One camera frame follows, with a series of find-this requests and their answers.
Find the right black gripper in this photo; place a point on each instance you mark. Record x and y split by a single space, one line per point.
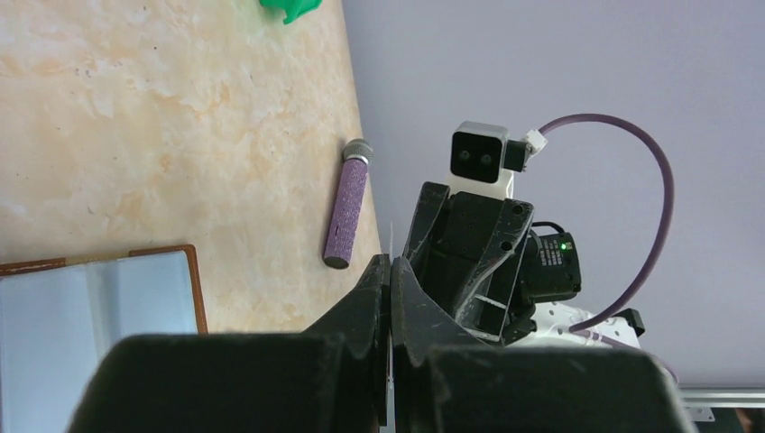
466 250

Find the brown leather card holder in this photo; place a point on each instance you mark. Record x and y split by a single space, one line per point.
61 316

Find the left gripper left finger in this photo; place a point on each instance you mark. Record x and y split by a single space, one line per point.
331 377

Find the green plastic bin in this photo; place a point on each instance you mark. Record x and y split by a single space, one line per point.
293 9

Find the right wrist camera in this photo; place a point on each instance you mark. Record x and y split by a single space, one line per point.
484 159

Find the purple glitter microphone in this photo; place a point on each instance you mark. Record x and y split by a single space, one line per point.
344 220

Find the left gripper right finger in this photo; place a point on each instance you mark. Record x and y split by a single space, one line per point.
447 381

